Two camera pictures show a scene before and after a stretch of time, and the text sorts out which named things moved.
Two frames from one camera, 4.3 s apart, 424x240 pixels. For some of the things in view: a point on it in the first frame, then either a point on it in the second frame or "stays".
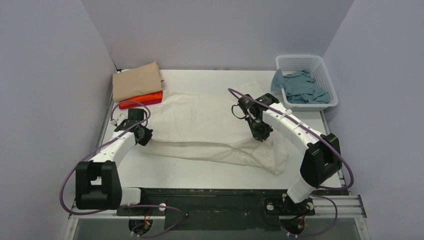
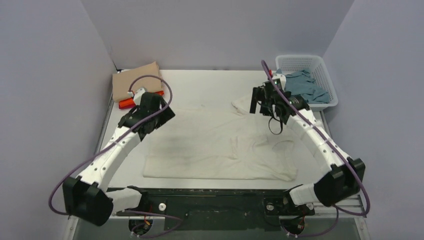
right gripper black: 257,125 to 258,100
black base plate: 219,210 stays
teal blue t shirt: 300,86 stays
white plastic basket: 316,66 stays
